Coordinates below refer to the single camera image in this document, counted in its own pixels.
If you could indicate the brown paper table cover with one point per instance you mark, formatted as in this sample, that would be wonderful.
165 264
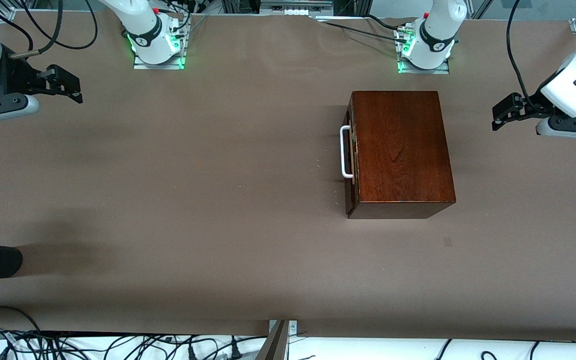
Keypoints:
218 225

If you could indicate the aluminium bracket plate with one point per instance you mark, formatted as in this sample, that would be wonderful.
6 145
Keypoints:
293 327

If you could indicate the dark brown wooden cabinet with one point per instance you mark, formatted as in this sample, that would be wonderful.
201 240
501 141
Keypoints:
403 145

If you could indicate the black frame post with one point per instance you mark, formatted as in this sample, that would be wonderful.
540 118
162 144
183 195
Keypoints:
350 6

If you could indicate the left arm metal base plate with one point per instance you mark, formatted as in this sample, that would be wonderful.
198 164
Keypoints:
423 71

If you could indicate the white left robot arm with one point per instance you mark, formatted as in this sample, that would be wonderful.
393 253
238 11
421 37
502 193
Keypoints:
438 30

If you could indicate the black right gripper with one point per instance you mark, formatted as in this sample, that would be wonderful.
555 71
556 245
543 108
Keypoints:
14 78

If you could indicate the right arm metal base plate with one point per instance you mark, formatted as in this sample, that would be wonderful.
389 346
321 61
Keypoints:
158 66

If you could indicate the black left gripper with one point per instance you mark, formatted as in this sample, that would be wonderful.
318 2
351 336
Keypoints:
531 106

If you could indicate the grey metal strut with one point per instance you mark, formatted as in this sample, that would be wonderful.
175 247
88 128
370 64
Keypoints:
274 347

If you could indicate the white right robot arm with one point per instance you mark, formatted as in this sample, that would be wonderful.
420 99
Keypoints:
143 25

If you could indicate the grey network switch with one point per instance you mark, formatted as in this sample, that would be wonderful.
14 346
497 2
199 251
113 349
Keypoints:
295 7

